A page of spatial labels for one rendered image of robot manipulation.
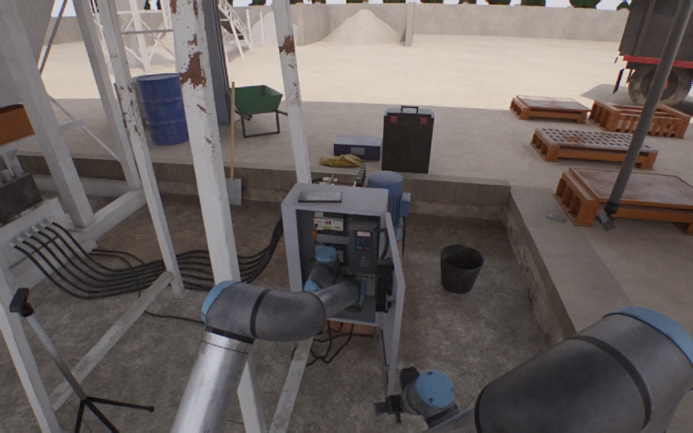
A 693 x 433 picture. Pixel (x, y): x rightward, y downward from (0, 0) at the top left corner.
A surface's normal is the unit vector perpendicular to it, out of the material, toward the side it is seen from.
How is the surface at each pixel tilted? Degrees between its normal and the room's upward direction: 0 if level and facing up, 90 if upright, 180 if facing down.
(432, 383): 19
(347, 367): 0
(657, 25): 90
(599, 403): 43
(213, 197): 81
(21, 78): 90
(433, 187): 90
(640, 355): 15
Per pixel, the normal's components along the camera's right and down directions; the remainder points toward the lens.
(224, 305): -0.23, -0.38
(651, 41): -0.69, 0.37
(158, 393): 0.00, -0.86
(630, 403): 0.11, -0.22
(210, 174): -0.18, 0.35
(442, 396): 0.13, -0.66
